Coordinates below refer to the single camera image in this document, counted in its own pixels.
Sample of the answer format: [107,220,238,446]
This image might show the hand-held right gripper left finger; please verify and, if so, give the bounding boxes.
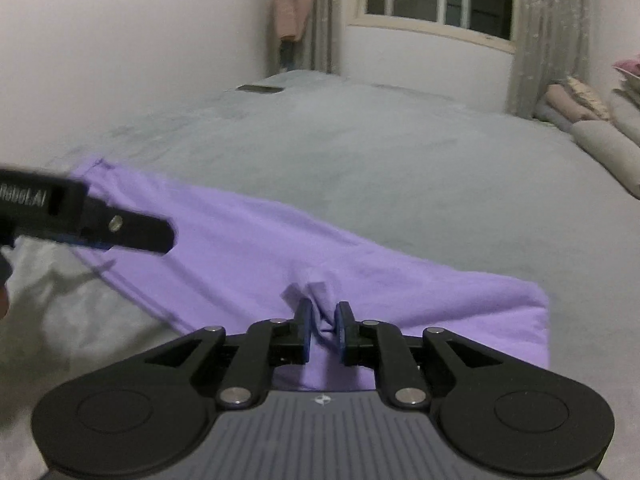
[142,298,315,408]

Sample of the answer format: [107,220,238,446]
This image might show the mauve quilted pillow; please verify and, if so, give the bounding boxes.
[612,55,640,78]

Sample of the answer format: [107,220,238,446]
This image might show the grey plush bed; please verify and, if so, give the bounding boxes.
[0,69,640,480]

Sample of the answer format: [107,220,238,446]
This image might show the floral folded cloth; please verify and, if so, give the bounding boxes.
[565,76,613,121]

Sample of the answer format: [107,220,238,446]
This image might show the grey star-print curtain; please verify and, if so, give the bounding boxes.
[505,0,598,121]
[300,0,341,76]

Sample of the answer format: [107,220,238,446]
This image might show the purple pants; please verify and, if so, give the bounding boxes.
[67,157,551,391]

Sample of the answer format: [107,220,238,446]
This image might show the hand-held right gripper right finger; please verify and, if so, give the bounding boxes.
[336,301,503,407]

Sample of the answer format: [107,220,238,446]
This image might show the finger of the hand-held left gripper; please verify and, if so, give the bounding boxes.
[49,232,115,253]
[79,198,179,257]

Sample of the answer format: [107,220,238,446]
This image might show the pink hanging garment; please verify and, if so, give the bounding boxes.
[272,0,313,42]

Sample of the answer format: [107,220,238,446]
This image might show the beige folded blanket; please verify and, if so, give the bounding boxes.
[545,84,601,122]

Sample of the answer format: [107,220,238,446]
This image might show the grey rolled duvet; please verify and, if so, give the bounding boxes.
[571,120,640,191]

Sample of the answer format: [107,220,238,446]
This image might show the lilac grey folded blanket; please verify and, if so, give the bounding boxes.
[532,100,576,133]

